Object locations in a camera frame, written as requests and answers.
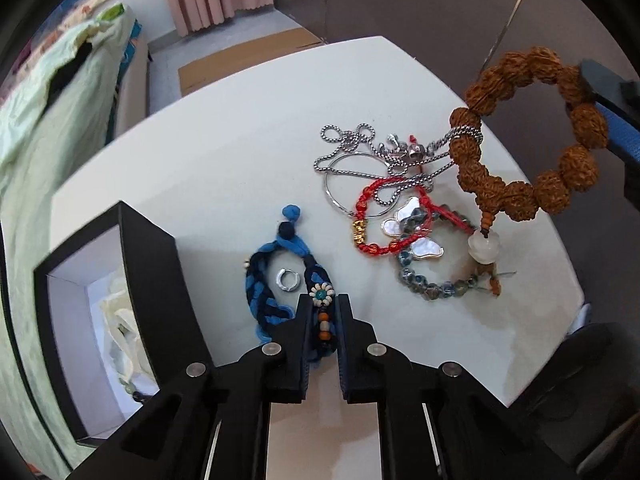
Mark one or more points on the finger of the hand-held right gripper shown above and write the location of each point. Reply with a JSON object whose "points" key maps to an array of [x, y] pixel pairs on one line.
{"points": [[620, 125]]}

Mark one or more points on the thin silver hoop bangle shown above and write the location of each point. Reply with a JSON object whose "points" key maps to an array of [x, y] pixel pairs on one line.
{"points": [[330, 195]]}

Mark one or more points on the black cloth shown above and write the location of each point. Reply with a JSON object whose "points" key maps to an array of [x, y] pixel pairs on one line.
{"points": [[65, 72]]}

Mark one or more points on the flat brown cardboard sheet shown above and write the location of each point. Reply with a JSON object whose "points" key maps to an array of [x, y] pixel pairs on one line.
{"points": [[235, 62]]}

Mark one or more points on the black jewelry box white inside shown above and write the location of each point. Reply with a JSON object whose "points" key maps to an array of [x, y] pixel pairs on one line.
{"points": [[155, 285]]}

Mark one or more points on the black chair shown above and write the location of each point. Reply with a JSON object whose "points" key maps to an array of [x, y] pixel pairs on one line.
{"points": [[590, 385]]}

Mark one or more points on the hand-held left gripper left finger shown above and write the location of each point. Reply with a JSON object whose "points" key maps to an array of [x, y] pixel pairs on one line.
{"points": [[294, 355]]}

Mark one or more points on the small silver hoop earring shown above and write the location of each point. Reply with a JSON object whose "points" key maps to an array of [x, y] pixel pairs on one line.
{"points": [[280, 280]]}

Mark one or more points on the bed with green blanket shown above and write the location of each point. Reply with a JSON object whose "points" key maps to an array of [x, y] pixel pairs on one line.
{"points": [[40, 160]]}

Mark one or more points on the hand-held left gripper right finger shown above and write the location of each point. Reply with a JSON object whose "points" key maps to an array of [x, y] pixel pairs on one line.
{"points": [[352, 355]]}

